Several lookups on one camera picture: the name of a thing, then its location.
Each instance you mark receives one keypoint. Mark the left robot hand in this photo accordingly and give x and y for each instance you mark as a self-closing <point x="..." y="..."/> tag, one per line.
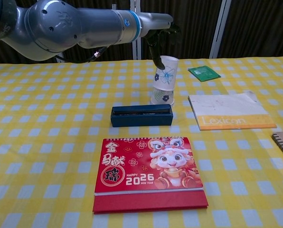
<point x="155" y="23"/>

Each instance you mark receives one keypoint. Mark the paper cup large blue flower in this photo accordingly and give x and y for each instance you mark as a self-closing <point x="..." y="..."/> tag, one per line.
<point x="166" y="73"/>

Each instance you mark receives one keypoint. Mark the paper cup green fern print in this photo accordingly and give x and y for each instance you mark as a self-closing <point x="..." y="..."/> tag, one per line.
<point x="162" y="97"/>

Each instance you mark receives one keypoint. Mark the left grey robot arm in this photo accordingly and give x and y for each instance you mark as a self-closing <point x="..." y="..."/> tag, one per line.
<point x="60" y="26"/>

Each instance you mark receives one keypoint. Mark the dark blue pencil box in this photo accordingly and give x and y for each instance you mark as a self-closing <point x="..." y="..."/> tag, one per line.
<point x="141" y="118"/>

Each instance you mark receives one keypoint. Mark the green foil packet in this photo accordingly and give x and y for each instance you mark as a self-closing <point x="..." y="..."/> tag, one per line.
<point x="204" y="72"/>

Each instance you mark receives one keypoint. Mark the white yellow Lexicon book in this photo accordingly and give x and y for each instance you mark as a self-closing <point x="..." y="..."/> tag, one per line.
<point x="227" y="107"/>

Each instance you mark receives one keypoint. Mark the yellow white checked tablecloth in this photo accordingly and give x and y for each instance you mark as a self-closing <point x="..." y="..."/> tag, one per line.
<point x="37" y="107"/>

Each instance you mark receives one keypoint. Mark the red 2026 desk calendar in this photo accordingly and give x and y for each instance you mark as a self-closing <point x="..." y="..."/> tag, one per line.
<point x="151" y="171"/>

